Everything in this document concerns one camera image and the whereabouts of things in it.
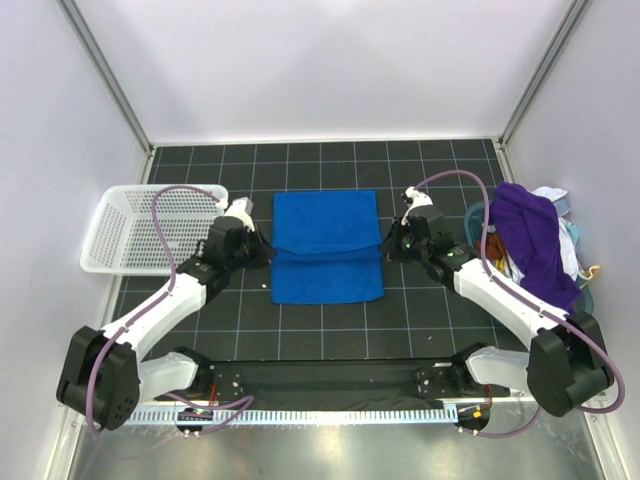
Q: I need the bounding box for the blue towel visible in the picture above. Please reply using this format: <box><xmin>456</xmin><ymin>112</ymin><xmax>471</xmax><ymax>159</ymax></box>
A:
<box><xmin>271</xmin><ymin>190</ymin><xmax>384</xmax><ymax>305</ymax></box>

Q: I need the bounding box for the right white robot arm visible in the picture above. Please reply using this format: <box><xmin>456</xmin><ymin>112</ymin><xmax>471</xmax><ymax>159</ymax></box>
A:
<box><xmin>380</xmin><ymin>206</ymin><xmax>615</xmax><ymax>417</ymax></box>

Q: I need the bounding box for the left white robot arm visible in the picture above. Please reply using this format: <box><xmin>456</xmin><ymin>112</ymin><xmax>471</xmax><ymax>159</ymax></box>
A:
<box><xmin>56</xmin><ymin>214</ymin><xmax>275</xmax><ymax>430</ymax></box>

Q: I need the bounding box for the teal translucent laundry basket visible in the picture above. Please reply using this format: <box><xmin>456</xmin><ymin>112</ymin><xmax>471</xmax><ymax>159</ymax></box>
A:
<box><xmin>467</xmin><ymin>185</ymin><xmax>588</xmax><ymax>313</ymax></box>

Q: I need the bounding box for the brown cloth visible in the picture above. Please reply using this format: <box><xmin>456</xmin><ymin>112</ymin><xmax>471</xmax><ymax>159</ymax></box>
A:
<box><xmin>485</xmin><ymin>232</ymin><xmax>507</xmax><ymax>262</ymax></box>

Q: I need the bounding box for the yellow patterned cloth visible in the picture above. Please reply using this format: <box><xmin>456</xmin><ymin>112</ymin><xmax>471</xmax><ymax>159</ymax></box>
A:
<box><xmin>492</xmin><ymin>256</ymin><xmax>512</xmax><ymax>277</ymax></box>

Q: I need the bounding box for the white perforated plastic basket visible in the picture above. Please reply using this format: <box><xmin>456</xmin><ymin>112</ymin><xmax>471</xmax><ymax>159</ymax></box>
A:
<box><xmin>80</xmin><ymin>184</ymin><xmax>229</xmax><ymax>276</ymax></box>

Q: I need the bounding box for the purple towel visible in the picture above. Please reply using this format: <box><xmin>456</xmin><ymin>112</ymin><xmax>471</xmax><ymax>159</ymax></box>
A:
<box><xmin>489</xmin><ymin>182</ymin><xmax>581</xmax><ymax>312</ymax></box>

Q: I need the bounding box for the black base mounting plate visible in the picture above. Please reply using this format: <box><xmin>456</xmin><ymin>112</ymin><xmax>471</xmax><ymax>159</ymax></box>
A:
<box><xmin>176</xmin><ymin>357</ymin><xmax>509</xmax><ymax>411</ymax></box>

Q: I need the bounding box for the white cloth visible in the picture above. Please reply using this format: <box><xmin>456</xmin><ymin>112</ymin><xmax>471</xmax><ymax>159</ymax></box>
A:
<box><xmin>531</xmin><ymin>186</ymin><xmax>600</xmax><ymax>287</ymax></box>

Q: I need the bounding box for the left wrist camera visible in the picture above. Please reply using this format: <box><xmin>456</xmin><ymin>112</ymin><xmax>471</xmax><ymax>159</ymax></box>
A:
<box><xmin>224</xmin><ymin>197</ymin><xmax>255</xmax><ymax>232</ymax></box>

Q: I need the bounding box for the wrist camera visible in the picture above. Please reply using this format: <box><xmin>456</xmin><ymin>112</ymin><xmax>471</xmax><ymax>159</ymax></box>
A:
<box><xmin>224</xmin><ymin>197</ymin><xmax>255</xmax><ymax>232</ymax></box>
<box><xmin>401</xmin><ymin>187</ymin><xmax>433</xmax><ymax>224</ymax></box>

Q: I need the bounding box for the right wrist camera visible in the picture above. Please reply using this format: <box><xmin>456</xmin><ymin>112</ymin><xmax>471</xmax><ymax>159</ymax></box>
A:
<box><xmin>401</xmin><ymin>187</ymin><xmax>433</xmax><ymax>224</ymax></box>

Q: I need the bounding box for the slotted white cable duct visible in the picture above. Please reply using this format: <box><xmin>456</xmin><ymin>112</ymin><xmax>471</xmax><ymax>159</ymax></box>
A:
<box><xmin>124</xmin><ymin>404</ymin><xmax>458</xmax><ymax>428</ymax></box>

